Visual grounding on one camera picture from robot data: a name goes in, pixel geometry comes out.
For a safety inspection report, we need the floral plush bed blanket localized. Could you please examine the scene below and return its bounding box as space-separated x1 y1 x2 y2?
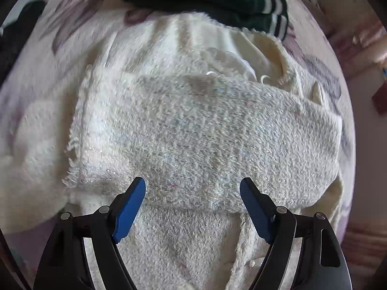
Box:
0 0 387 257

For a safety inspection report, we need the black cloth at bed edge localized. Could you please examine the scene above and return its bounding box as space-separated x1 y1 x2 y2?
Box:
1 0 46 84

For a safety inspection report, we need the cream fuzzy knit sweater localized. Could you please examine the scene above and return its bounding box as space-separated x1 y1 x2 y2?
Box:
0 11 347 290

